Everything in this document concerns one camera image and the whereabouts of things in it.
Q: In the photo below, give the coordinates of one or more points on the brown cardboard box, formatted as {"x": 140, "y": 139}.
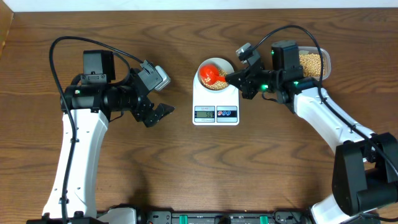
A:
{"x": 6, "y": 19}

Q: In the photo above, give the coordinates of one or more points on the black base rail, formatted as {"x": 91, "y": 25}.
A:
{"x": 224, "y": 217}

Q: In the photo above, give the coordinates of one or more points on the red measuring scoop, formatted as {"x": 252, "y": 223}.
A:
{"x": 210, "y": 74}

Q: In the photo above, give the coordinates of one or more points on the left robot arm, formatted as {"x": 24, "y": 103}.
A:
{"x": 90, "y": 100}

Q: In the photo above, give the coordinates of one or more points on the soybeans in container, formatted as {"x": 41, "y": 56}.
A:
{"x": 311, "y": 64}

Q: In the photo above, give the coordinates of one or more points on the white digital kitchen scale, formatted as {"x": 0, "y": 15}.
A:
{"x": 215, "y": 108}

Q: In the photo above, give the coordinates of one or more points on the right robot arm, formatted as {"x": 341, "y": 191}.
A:
{"x": 365, "y": 165}

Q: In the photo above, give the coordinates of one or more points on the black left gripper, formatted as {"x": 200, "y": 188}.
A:
{"x": 140, "y": 113}

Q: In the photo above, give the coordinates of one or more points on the clear plastic container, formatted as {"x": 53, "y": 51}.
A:
{"x": 326, "y": 59}

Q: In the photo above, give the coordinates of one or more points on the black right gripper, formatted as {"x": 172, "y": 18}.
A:
{"x": 248, "y": 93}

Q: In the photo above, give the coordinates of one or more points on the pale grey bowl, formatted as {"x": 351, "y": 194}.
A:
{"x": 219, "y": 63}

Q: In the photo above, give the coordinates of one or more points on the soybeans in bowl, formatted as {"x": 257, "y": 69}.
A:
{"x": 217, "y": 85}

